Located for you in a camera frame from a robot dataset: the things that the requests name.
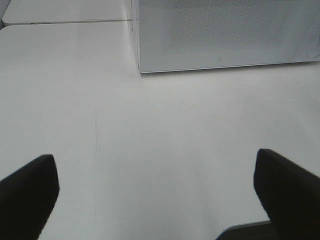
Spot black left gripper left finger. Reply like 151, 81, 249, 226
0, 154, 60, 240

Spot white microwave door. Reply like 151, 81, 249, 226
132, 0, 320, 73

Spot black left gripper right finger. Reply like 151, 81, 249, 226
253, 149, 320, 240

